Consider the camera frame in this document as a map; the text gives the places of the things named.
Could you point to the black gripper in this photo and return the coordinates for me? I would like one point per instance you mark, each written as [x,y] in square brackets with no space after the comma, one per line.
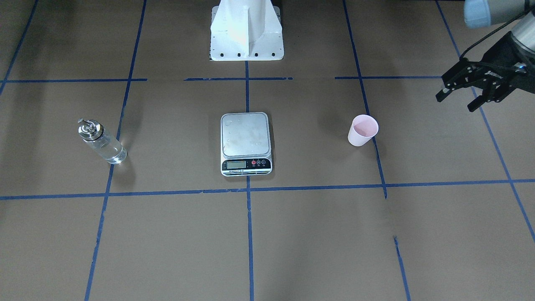
[498,77]

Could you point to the glass sauce bottle steel cap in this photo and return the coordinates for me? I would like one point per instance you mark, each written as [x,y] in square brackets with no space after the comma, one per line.
[98,138]

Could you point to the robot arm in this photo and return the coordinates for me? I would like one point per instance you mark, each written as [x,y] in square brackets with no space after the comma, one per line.
[484,13]

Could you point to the digital kitchen scale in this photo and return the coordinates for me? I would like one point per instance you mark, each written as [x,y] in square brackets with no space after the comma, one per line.
[245,144]

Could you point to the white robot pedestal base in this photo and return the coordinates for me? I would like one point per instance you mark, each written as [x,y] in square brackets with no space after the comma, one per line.
[246,30]

